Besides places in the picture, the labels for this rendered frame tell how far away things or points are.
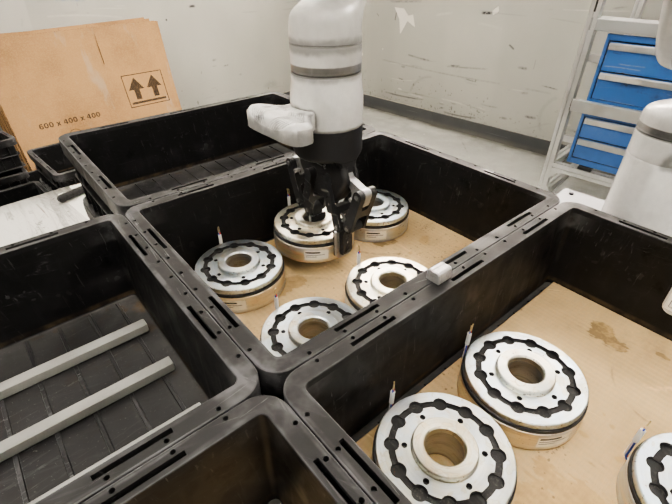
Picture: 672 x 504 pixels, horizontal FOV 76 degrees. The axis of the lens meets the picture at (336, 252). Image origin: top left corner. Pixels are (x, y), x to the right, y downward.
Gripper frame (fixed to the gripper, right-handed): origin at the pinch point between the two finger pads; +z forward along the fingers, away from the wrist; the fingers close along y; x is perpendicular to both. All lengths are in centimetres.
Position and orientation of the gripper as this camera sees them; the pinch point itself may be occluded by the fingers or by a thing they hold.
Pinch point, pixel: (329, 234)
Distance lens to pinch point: 53.6
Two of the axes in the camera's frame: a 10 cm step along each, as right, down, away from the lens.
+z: 0.1, 8.2, 5.7
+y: -6.5, -4.3, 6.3
